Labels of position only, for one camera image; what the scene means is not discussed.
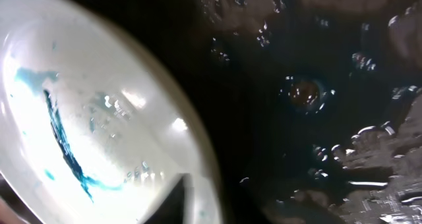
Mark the white plate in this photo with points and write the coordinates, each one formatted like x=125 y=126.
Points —
x=93 y=127

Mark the large dark serving tray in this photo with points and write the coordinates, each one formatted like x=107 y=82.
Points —
x=313 y=106

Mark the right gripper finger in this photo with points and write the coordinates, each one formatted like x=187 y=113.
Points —
x=174 y=204

